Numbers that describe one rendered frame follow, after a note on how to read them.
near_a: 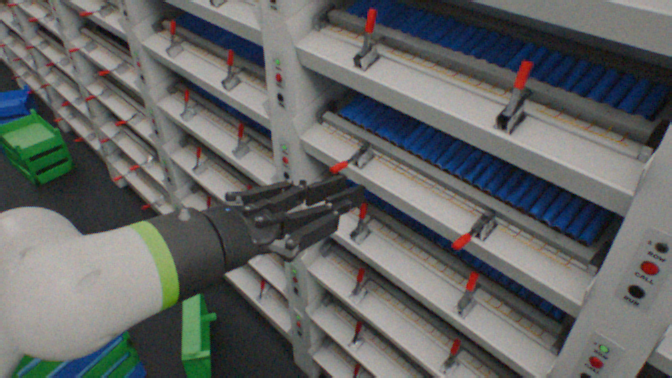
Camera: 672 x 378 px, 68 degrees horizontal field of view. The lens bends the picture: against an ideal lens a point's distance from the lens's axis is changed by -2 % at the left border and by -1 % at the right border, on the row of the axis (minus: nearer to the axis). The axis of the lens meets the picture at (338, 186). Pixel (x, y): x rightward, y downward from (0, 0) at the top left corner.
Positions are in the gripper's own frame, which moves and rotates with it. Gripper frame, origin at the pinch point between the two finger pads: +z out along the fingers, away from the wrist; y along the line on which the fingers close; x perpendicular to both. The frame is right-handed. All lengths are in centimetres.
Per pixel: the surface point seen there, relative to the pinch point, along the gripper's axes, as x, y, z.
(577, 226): -1.7, 23.8, 28.2
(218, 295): -101, -81, 38
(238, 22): 10, -48, 17
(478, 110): 12.2, 7.4, 18.6
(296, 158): -14.5, -31.4, 21.8
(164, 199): -83, -127, 40
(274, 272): -65, -49, 36
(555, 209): -1.3, 19.7, 29.0
